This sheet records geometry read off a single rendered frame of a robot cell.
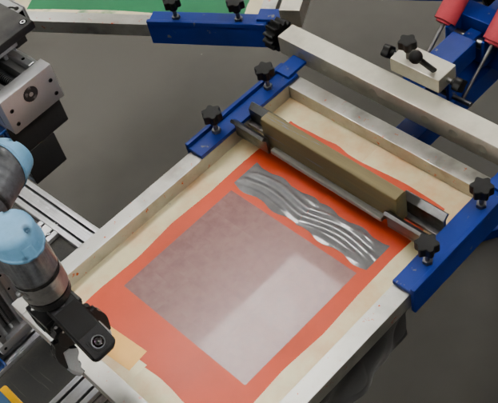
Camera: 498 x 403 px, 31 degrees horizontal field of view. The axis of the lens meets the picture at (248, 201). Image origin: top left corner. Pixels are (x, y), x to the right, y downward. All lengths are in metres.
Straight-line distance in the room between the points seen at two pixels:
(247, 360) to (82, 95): 2.22
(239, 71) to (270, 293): 1.96
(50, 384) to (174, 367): 1.02
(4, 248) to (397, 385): 1.60
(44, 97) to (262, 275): 0.59
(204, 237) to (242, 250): 0.09
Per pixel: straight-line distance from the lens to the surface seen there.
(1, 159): 1.44
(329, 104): 1.95
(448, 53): 1.97
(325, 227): 1.77
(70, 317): 1.42
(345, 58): 1.98
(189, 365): 1.66
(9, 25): 1.96
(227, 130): 1.93
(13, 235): 1.30
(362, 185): 1.72
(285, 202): 1.82
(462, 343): 2.73
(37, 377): 2.67
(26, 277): 1.34
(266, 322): 1.67
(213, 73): 3.60
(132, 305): 1.76
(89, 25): 2.35
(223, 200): 1.86
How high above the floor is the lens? 2.36
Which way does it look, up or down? 49 degrees down
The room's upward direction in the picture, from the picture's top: 16 degrees counter-clockwise
